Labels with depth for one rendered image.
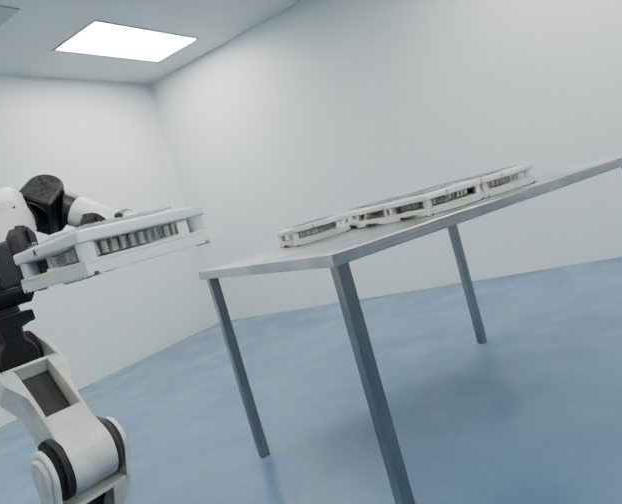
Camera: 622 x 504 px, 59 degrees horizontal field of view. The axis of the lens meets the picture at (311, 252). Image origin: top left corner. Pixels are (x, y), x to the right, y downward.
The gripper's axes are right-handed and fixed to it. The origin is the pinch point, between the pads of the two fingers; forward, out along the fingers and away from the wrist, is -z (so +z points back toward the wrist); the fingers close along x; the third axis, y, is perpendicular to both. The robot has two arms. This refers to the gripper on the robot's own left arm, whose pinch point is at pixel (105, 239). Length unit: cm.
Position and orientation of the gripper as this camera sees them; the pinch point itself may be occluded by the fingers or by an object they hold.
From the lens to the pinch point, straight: 117.7
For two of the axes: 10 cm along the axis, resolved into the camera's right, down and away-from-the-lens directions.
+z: -6.4, 1.5, 7.5
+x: 2.9, 9.6, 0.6
